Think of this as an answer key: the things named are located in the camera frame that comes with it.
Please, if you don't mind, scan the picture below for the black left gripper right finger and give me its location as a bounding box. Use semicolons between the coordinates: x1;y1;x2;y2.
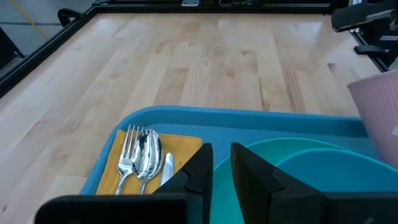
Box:
230;142;325;224

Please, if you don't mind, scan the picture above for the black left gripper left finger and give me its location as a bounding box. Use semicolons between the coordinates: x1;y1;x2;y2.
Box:
154;142;214;224

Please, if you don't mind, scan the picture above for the teal plastic plate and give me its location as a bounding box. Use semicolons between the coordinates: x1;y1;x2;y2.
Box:
210;137;354;224

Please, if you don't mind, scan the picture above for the cream-handled metal knife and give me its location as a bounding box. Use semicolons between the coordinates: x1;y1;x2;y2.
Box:
159;152;176;187

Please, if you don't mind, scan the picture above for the yellow cloth napkin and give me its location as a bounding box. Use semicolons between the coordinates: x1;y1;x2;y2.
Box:
95;129;204;196

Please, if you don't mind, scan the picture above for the orange-handled metal spoon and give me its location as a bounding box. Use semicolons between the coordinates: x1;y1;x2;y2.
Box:
131;128;165;195

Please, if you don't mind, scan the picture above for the blue plastic tray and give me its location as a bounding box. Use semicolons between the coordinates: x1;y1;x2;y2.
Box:
80;105;398;224

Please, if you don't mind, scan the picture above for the orange-handled metal fork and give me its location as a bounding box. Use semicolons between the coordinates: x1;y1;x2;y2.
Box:
114;124;145;196

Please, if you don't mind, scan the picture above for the pink ribbed cup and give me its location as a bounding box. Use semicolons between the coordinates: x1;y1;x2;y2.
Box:
346;69;398;169

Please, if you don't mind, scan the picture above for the black cable loop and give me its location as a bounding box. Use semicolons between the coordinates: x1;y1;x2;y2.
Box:
57;8;83;28

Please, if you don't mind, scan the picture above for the yellow cable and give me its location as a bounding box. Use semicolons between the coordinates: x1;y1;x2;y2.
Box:
8;0;50;40

